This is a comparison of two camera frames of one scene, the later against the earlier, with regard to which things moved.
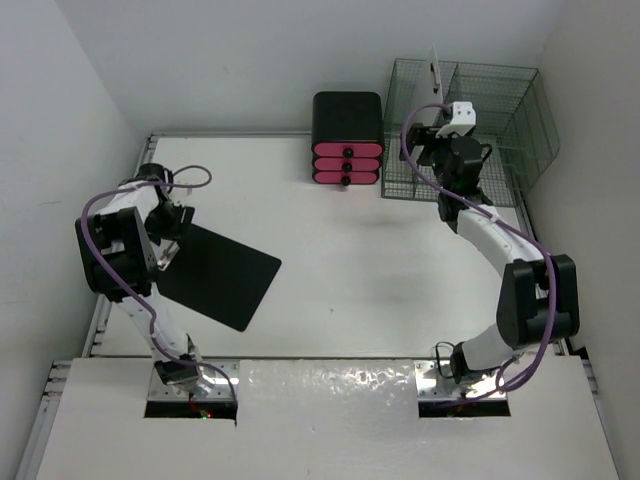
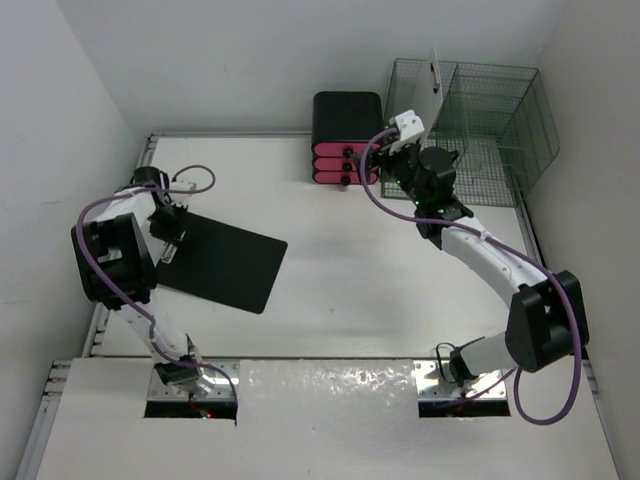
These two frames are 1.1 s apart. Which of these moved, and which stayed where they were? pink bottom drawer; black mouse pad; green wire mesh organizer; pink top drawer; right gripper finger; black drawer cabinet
Moved: black mouse pad; right gripper finger
Stayed: pink bottom drawer; green wire mesh organizer; pink top drawer; black drawer cabinet
